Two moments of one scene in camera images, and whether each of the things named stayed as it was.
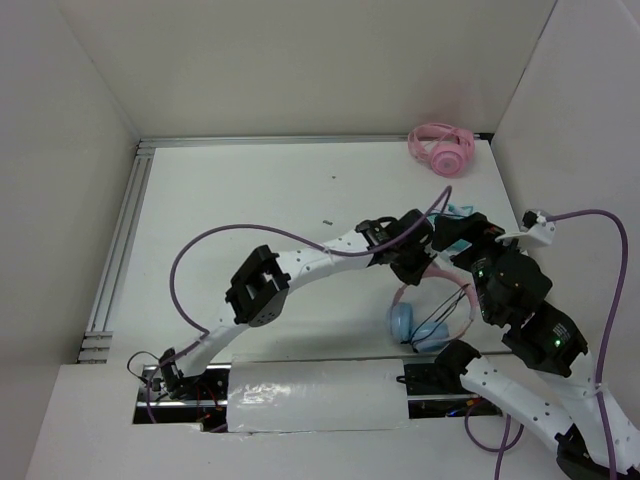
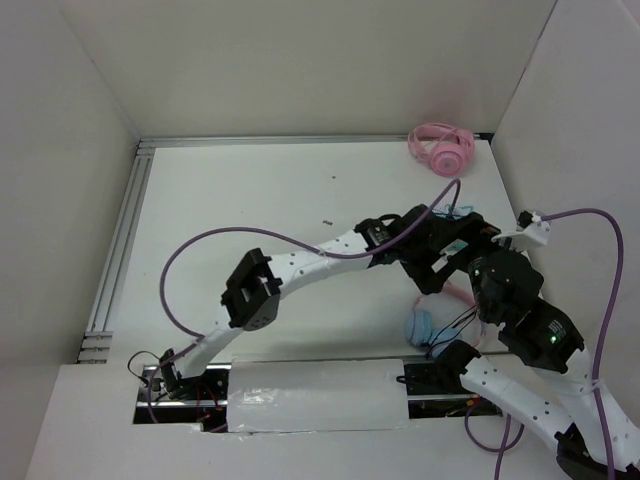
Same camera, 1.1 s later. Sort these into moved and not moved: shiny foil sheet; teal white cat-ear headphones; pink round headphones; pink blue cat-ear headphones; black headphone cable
Moved: pink blue cat-ear headphones; black headphone cable
Not moved: shiny foil sheet; pink round headphones; teal white cat-ear headphones
